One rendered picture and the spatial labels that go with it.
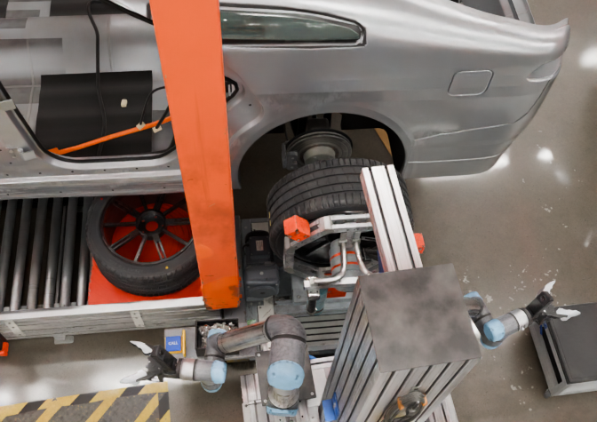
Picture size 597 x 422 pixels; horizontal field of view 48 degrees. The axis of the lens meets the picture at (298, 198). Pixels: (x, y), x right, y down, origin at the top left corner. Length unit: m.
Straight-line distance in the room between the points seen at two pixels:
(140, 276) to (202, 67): 1.76
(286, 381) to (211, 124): 0.84
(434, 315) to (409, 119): 1.46
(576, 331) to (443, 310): 2.12
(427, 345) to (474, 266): 2.49
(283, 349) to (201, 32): 1.04
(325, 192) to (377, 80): 0.50
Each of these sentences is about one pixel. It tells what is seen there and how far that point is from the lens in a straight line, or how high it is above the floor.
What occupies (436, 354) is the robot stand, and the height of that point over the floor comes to 2.03.
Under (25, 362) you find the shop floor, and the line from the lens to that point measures 3.93.
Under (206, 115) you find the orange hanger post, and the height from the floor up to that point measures 2.00.
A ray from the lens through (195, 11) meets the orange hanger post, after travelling 1.68.
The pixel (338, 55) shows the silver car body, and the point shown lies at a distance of 2.63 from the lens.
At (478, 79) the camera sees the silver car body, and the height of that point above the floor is 1.49.
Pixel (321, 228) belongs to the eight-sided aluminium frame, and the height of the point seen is 1.11.
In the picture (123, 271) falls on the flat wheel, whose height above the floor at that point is 0.50.
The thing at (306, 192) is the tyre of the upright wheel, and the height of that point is 1.12.
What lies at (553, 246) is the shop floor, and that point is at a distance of 4.35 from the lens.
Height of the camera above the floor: 3.56
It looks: 59 degrees down
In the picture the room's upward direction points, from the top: 5 degrees clockwise
